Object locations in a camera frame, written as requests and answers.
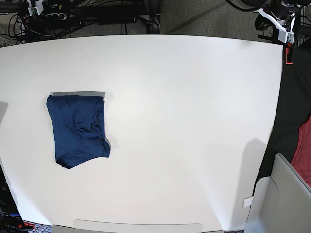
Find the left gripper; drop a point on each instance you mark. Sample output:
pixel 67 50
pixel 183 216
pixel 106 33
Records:
pixel 279 10

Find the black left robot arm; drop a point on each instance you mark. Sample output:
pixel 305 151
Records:
pixel 248 6

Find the red and black clamp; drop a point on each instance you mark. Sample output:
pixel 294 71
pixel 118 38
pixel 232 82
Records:
pixel 289 49

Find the blue long-sleeve T-shirt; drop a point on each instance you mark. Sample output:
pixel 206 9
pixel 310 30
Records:
pixel 78 129

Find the grey cardboard box edge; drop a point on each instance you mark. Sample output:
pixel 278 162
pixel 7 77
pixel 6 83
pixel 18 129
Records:
pixel 62 229

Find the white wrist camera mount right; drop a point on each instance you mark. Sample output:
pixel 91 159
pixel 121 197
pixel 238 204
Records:
pixel 35 7

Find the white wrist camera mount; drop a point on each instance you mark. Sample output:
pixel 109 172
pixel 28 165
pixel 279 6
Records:
pixel 35 7
pixel 284 27

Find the white plastic bin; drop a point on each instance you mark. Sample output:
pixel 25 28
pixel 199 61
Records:
pixel 281 202

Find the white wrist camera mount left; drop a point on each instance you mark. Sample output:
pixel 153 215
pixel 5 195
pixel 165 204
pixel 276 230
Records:
pixel 284 27

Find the black power strip bar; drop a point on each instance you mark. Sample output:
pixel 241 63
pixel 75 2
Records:
pixel 116 20

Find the red cloth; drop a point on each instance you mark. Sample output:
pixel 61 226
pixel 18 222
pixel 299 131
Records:
pixel 301 161

